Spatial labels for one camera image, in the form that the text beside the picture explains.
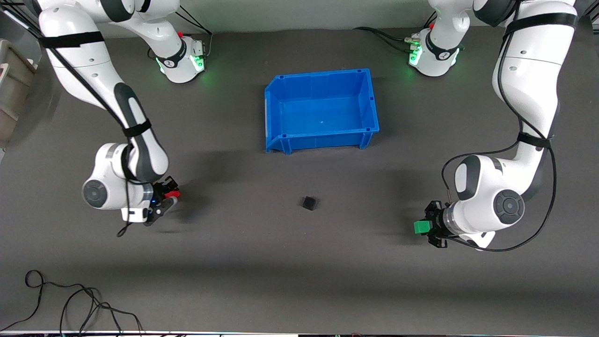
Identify black left base cables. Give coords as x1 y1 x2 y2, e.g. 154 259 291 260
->
353 12 438 53

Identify beige crate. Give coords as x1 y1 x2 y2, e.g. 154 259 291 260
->
0 40 38 146

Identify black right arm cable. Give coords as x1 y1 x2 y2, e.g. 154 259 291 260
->
0 0 141 238

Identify black right base cables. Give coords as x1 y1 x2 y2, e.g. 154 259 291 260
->
175 5 215 59

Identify loose black table cable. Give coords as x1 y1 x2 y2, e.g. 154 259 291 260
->
0 270 146 337

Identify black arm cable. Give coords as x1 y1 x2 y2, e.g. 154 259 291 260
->
0 0 141 238
441 0 558 253

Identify black base cables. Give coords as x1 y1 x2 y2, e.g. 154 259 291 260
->
353 12 438 53
175 5 215 59

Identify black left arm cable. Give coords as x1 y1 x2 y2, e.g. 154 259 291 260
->
441 0 558 253

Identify blue plastic storage bin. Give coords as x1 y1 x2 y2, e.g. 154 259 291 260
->
264 68 380 155

